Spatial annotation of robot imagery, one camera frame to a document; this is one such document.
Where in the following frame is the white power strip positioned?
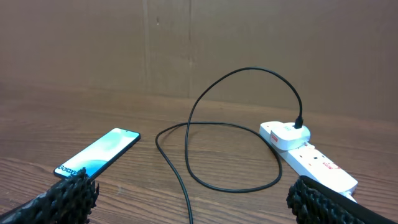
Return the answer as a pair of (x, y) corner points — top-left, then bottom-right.
(259, 121), (358, 197)

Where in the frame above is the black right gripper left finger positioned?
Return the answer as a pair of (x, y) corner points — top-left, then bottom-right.
(1, 168), (100, 224)

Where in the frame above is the white USB charger plug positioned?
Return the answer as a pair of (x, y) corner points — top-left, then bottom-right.
(270, 123), (311, 151)

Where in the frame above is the blue Samsung smartphone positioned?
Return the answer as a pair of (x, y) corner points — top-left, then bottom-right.
(53, 128), (141, 179)

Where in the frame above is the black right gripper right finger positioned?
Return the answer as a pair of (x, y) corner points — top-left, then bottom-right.
(286, 175), (397, 224)

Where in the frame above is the black USB charging cable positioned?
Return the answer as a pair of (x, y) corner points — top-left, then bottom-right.
(154, 67), (304, 224)

